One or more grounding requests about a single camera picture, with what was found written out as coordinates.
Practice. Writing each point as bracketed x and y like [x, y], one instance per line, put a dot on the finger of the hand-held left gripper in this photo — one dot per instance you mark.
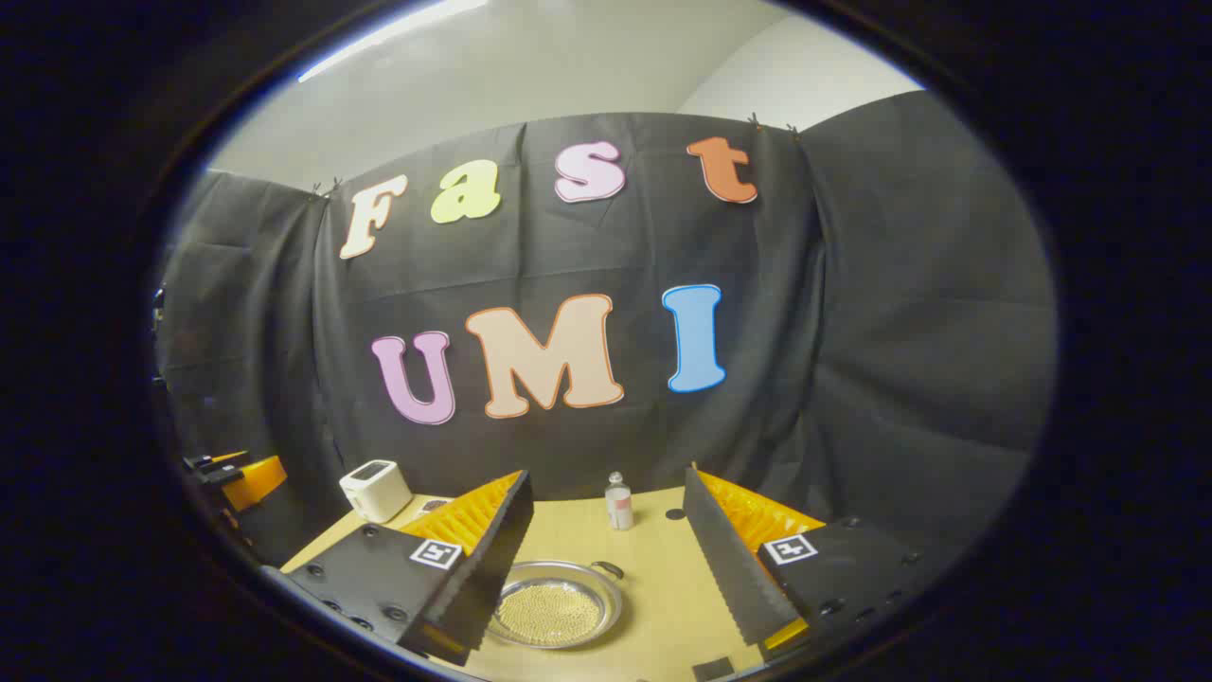
[258, 481]

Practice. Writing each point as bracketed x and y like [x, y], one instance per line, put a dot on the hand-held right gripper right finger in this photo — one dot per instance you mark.
[729, 559]

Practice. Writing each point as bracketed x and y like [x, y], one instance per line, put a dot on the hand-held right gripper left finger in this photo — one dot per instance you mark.
[492, 568]

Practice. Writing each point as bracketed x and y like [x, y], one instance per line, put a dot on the pile of yellow soybeans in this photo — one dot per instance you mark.
[554, 616]

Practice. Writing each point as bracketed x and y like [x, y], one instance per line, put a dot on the white divided bean tray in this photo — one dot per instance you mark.
[434, 506]

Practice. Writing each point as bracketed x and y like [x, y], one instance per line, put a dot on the white boxy appliance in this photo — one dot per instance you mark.
[377, 491]

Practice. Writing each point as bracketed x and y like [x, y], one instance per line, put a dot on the small clear bottle white label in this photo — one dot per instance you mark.
[619, 510]

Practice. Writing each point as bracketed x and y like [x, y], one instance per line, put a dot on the black backdrop cloth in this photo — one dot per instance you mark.
[852, 332]

